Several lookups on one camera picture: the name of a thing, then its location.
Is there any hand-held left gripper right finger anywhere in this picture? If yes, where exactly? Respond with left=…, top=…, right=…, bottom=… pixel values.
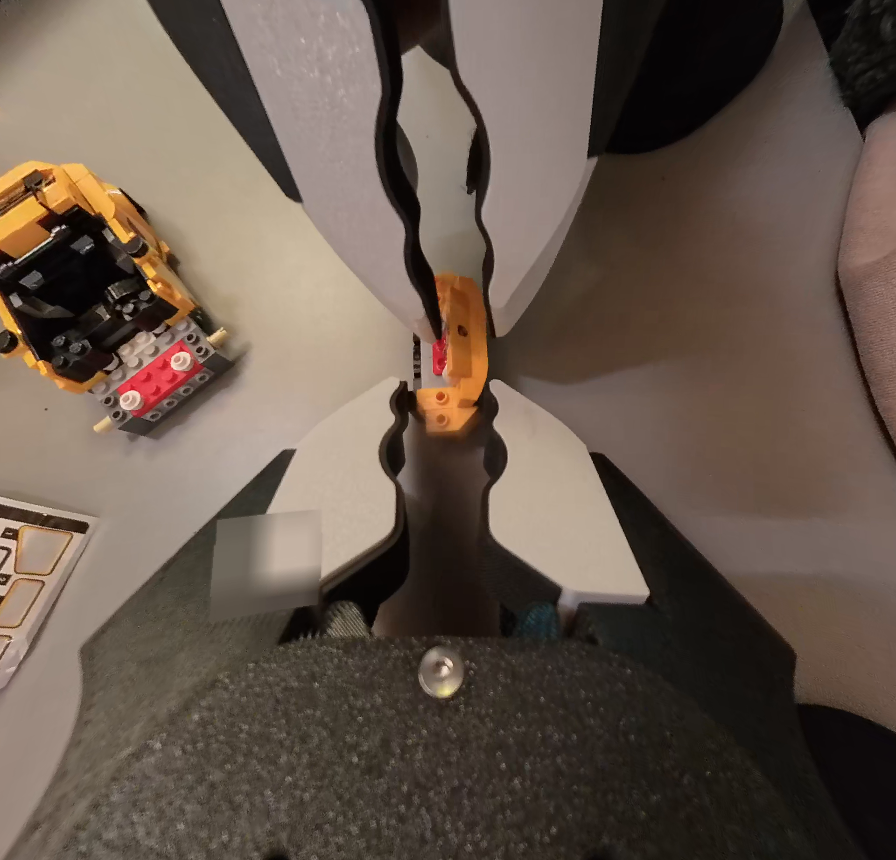
left=479, top=379, right=651, bottom=608

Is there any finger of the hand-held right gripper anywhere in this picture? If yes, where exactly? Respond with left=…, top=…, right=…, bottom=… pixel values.
left=205, top=0, right=449, bottom=346
left=445, top=0, right=599, bottom=336

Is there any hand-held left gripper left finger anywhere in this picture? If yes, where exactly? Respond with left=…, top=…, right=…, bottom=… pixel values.
left=268, top=378, right=410, bottom=589

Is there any black red yellow lego assembly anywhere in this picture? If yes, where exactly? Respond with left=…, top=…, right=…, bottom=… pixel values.
left=408, top=331, right=480, bottom=440

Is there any orange curved lego piece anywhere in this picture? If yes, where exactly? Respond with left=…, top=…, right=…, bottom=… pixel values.
left=434, top=272, right=489, bottom=409

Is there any yellow lego car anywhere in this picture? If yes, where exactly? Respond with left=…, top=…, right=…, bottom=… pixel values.
left=0, top=162, right=232, bottom=437

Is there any lego sticker sheet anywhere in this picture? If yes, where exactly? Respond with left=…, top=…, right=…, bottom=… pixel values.
left=0, top=496, right=99, bottom=689

